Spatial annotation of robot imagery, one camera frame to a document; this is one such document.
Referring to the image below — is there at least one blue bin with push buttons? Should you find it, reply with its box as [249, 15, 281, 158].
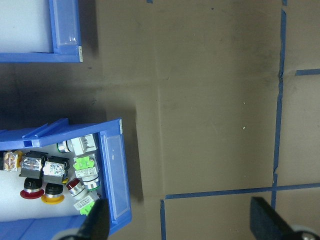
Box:
[0, 117, 133, 237]

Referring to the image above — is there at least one green white push button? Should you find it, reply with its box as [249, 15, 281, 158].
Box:
[66, 177, 101, 217]

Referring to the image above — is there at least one yellow mushroom head button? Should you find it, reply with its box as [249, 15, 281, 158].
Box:
[41, 156, 71, 206]

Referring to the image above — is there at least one silver button green contact block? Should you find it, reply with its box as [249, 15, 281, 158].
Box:
[72, 156, 100, 191]

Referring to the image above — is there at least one red mushroom head button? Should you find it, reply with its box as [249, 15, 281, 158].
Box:
[19, 150, 49, 201]

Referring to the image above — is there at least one orange flat head button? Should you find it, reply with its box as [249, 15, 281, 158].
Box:
[0, 149, 25, 173]

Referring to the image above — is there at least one green ring button white block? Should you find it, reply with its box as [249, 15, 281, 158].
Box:
[56, 134, 99, 156]

